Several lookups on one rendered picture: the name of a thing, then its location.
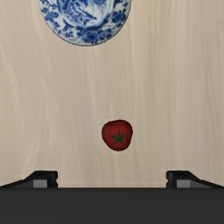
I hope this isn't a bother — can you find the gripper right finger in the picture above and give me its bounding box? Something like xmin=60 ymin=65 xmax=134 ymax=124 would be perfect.
xmin=165 ymin=170 xmax=224 ymax=189

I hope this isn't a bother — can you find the red tomato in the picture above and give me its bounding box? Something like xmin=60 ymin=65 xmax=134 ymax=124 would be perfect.
xmin=101 ymin=119 xmax=134 ymax=152

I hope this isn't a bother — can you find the blue and white plate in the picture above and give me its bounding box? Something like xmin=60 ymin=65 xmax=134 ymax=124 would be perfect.
xmin=38 ymin=0 xmax=132 ymax=46

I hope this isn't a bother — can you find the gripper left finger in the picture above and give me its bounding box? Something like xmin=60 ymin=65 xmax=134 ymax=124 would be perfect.
xmin=0 ymin=170 xmax=59 ymax=189

